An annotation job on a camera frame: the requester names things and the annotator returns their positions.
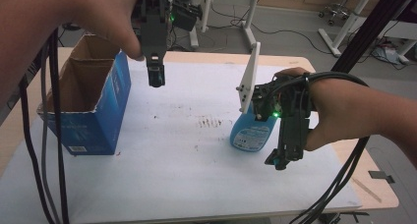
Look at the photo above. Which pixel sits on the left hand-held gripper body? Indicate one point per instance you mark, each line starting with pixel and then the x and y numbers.
pixel 154 27

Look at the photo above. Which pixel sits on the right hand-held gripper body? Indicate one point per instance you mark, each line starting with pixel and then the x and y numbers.
pixel 293 119

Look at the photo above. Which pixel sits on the blue spray bottle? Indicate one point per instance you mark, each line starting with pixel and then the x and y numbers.
pixel 250 135

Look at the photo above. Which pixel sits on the person's left hand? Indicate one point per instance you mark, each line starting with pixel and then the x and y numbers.
pixel 108 17

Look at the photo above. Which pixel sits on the person's right hand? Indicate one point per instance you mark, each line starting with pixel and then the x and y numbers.
pixel 341 112

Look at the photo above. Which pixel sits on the white desk leg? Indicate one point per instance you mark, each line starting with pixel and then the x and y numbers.
pixel 250 21
pixel 201 14
pixel 344 27

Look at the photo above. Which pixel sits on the blue cardboard box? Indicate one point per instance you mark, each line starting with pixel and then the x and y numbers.
pixel 91 96

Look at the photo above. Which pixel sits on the white table mat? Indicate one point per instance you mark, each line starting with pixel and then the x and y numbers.
pixel 183 152

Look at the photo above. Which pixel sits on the pale blue floor bundle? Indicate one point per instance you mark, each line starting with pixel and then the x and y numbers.
pixel 388 53

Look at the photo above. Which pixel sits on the office chair base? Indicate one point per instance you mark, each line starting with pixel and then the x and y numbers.
pixel 337 9

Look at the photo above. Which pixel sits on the black metal stand beam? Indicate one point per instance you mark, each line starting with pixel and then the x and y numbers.
pixel 373 24

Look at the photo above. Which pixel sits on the white desk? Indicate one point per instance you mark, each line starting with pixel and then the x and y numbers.
pixel 405 34

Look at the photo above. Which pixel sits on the grey metal bracket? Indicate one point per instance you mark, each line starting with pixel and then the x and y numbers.
pixel 382 176

